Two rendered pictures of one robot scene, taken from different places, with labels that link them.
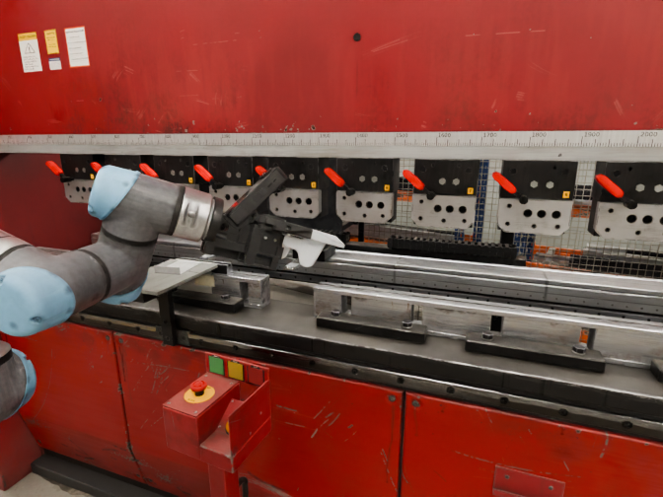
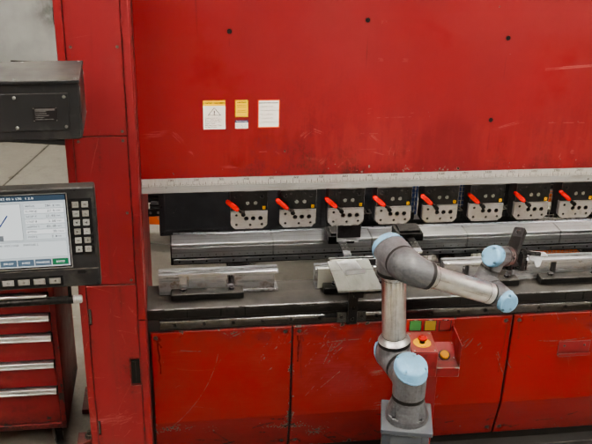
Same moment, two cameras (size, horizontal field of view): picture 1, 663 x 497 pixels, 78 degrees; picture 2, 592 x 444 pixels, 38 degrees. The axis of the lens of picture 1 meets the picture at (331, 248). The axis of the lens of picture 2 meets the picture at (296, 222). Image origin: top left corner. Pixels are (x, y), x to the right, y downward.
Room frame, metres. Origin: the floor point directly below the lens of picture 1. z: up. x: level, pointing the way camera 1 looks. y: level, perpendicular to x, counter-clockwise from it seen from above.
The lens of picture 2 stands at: (-1.50, 2.21, 2.65)
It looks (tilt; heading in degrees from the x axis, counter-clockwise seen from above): 24 degrees down; 331
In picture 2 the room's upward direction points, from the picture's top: 2 degrees clockwise
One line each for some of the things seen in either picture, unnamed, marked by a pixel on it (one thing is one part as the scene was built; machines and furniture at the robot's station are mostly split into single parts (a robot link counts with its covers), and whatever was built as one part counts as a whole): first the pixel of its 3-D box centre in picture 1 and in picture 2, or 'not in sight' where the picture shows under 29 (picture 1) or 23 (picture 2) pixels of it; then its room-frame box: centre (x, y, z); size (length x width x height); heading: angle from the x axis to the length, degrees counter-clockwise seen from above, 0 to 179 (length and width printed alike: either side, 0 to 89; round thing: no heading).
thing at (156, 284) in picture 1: (165, 275); (353, 275); (1.15, 0.49, 1.00); 0.26 x 0.18 x 0.01; 160
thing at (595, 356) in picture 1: (530, 350); (571, 277); (0.89, -0.48, 0.89); 0.30 x 0.05 x 0.03; 70
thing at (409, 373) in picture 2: not in sight; (409, 375); (0.52, 0.65, 0.94); 0.13 x 0.12 x 0.14; 170
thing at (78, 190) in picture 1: (89, 177); (247, 206); (1.44, 0.84, 1.26); 0.15 x 0.09 x 0.17; 70
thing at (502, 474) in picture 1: (528, 488); (574, 348); (0.79, -0.47, 0.59); 0.15 x 0.02 x 0.07; 70
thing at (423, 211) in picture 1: (445, 191); (528, 197); (1.02, -0.28, 1.26); 0.15 x 0.09 x 0.17; 70
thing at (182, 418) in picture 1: (218, 407); (432, 347); (0.87, 0.28, 0.75); 0.20 x 0.16 x 0.18; 65
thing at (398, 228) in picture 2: (306, 254); (411, 238); (1.32, 0.09, 1.01); 0.26 x 0.12 x 0.05; 160
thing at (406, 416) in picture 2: not in sight; (407, 404); (0.51, 0.65, 0.82); 0.15 x 0.15 x 0.10
